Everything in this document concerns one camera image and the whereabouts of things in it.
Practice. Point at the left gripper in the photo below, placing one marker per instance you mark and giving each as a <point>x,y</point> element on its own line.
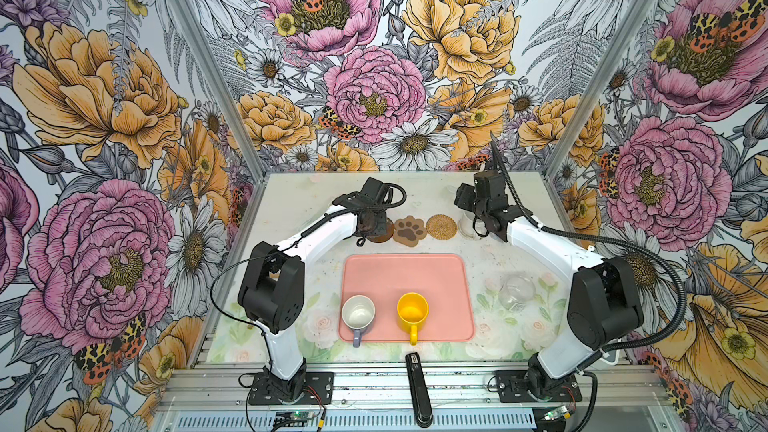
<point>381,228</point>

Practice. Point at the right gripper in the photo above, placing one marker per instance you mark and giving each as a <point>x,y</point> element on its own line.
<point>463,195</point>

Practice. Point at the glossy brown round coaster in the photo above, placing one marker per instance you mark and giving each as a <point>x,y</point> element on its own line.
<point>386,236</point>

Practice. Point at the cork round coaster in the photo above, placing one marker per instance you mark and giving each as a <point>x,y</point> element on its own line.
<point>441,227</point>

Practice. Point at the yellow mug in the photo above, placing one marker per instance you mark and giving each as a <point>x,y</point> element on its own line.
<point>412,313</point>

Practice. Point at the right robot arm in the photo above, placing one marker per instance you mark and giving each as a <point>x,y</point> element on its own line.
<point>603,304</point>

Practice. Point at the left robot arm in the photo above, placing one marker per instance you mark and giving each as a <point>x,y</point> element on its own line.
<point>272,290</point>

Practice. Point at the paw shaped coaster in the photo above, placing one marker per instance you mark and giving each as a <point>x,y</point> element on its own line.
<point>409,231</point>

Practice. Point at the clear glass cup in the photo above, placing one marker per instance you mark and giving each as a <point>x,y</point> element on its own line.
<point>516,291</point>

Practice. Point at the pink tray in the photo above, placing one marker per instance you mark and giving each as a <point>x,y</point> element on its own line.
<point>384,278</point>

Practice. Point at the black center bar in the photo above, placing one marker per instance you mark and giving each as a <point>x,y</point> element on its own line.
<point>421,404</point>

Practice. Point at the green circuit board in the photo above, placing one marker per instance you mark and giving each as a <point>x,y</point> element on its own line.
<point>293,419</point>

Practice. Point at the white mug purple handle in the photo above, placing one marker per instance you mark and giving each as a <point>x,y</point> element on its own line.
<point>358,314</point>

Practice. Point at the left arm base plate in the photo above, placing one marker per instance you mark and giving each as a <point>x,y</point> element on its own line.
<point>312,389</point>

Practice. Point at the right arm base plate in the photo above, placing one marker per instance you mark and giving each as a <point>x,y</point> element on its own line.
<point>519,386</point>

